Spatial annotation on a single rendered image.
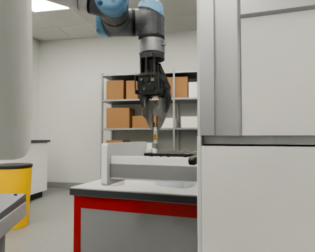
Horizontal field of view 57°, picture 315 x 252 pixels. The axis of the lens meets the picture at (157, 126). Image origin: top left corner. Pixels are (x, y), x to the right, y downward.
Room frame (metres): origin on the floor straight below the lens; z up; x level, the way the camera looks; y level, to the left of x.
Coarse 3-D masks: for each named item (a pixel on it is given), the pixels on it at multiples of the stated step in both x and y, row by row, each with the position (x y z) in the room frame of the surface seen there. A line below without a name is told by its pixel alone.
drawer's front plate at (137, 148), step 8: (104, 144) 0.76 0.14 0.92; (112, 144) 0.78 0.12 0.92; (120, 144) 0.83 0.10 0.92; (128, 144) 0.88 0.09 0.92; (136, 144) 0.94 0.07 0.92; (144, 144) 1.01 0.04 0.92; (104, 152) 0.76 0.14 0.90; (112, 152) 0.78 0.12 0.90; (120, 152) 0.83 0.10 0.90; (128, 152) 0.88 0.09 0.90; (136, 152) 0.94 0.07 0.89; (104, 160) 0.76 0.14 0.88; (104, 168) 0.76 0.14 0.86; (104, 176) 0.76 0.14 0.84; (104, 184) 0.76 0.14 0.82
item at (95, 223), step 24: (72, 192) 1.07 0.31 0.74; (96, 192) 1.04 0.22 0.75; (120, 192) 1.01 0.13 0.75; (144, 192) 0.98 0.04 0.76; (168, 192) 0.97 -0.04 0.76; (192, 192) 0.97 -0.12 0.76; (96, 216) 1.05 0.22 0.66; (120, 216) 1.02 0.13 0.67; (144, 216) 1.00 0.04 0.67; (168, 216) 0.97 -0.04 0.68; (192, 216) 0.94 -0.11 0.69; (96, 240) 1.05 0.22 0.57; (120, 240) 1.02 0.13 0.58; (144, 240) 1.00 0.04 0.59; (168, 240) 0.97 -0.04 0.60; (192, 240) 0.94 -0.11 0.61
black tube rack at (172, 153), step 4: (160, 152) 0.83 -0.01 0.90; (164, 152) 0.82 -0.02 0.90; (168, 152) 0.82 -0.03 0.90; (172, 152) 0.83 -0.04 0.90; (176, 152) 0.82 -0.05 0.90; (180, 152) 0.82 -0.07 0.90; (184, 152) 0.82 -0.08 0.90; (188, 152) 0.82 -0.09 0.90; (192, 152) 0.82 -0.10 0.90; (196, 152) 0.82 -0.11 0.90; (160, 156) 0.86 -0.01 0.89; (168, 156) 0.92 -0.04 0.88; (184, 156) 0.76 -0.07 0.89
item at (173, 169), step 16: (112, 160) 0.77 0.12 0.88; (128, 160) 0.75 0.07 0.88; (144, 160) 0.74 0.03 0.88; (160, 160) 0.73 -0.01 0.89; (176, 160) 0.71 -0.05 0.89; (112, 176) 0.77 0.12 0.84; (128, 176) 0.75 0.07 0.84; (144, 176) 0.74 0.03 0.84; (160, 176) 0.72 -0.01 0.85; (176, 176) 0.71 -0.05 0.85; (192, 176) 0.70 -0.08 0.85
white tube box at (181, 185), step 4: (156, 184) 1.12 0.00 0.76; (160, 184) 1.11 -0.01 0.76; (164, 184) 1.10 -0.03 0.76; (168, 184) 1.09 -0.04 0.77; (172, 184) 1.08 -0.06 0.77; (176, 184) 1.07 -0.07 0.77; (180, 184) 1.06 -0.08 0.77; (184, 184) 1.06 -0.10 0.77; (188, 184) 1.09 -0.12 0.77; (192, 184) 1.11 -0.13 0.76
